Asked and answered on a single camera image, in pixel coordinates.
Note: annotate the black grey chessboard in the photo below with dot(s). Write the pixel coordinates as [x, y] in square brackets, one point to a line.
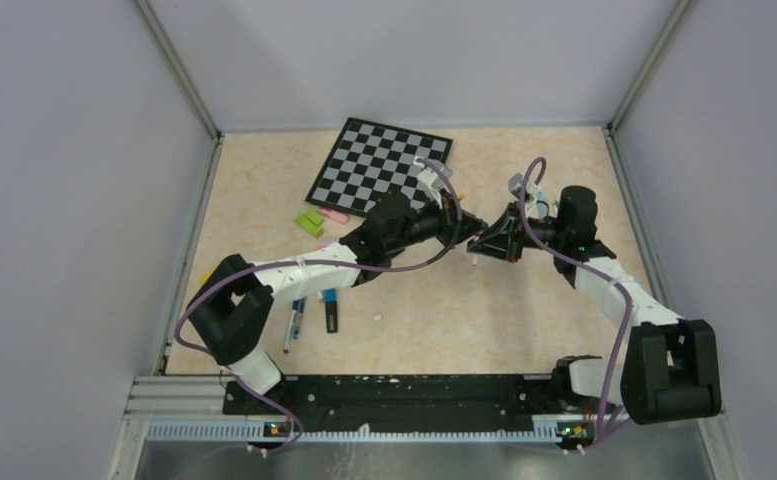
[369, 159]

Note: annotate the yellow highlighter cap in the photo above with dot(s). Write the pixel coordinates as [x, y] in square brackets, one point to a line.
[207, 276]

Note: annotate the black highlighter blue cap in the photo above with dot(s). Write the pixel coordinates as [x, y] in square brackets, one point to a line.
[330, 301]

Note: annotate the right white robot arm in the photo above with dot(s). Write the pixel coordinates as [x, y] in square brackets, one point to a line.
[670, 370]

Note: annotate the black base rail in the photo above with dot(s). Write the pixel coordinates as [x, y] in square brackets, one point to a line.
[524, 393]

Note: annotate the pink highlighter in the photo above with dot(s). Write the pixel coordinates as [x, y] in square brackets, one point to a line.
[333, 216]

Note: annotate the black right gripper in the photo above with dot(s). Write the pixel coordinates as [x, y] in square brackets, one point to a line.
[501, 240]

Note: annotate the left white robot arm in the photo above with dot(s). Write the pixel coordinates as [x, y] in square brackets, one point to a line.
[230, 310]

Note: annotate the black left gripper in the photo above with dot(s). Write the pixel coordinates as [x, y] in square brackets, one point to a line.
[450, 226]

